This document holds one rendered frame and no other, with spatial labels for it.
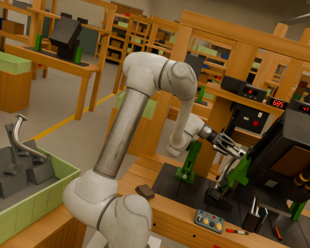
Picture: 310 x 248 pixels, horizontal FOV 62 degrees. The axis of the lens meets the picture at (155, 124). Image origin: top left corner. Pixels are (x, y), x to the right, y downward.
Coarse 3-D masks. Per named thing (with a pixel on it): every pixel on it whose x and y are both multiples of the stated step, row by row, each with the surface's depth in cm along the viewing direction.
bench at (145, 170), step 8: (136, 160) 185; (144, 160) 188; (152, 160) 192; (160, 160) 196; (168, 160) 199; (136, 168) 175; (144, 168) 178; (152, 168) 181; (160, 168) 184; (128, 176) 163; (136, 176) 166; (144, 176) 168; (152, 176) 171; (208, 176) 194; (216, 176) 197; (136, 184) 157; (144, 184) 160; (152, 184) 162
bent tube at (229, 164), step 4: (240, 152) 153; (244, 152) 154; (240, 156) 153; (232, 160) 161; (228, 164) 163; (224, 168) 162; (228, 168) 162; (224, 172) 161; (220, 176) 160; (224, 176) 160; (220, 180) 158; (216, 184) 157; (216, 188) 155
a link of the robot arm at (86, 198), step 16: (128, 64) 106; (144, 64) 104; (160, 64) 102; (128, 80) 106; (144, 80) 103; (128, 96) 106; (144, 96) 106; (128, 112) 104; (112, 128) 106; (128, 128) 105; (112, 144) 104; (128, 144) 107; (112, 160) 104; (96, 176) 102; (112, 176) 105; (64, 192) 105; (80, 192) 101; (96, 192) 100; (112, 192) 103; (80, 208) 100; (96, 208) 99; (96, 224) 98
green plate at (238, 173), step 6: (246, 156) 149; (246, 162) 143; (234, 168) 156; (240, 168) 146; (246, 168) 144; (234, 174) 149; (240, 174) 146; (246, 174) 145; (228, 180) 152; (234, 180) 147; (240, 180) 147; (246, 180) 146
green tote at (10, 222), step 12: (12, 156) 147; (60, 168) 146; (72, 168) 142; (60, 180) 128; (48, 192) 122; (60, 192) 131; (24, 204) 109; (36, 204) 117; (48, 204) 126; (60, 204) 136; (0, 216) 99; (12, 216) 106; (24, 216) 112; (36, 216) 121; (0, 228) 102; (12, 228) 109; (24, 228) 116; (0, 240) 105
